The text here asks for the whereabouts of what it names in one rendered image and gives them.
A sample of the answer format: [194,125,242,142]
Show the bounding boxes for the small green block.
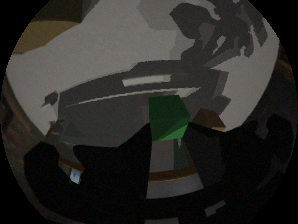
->
[148,95,190,141]

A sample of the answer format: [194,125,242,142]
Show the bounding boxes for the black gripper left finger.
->
[73,123,152,198]

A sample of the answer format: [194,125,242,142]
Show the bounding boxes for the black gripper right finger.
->
[182,120,258,188]

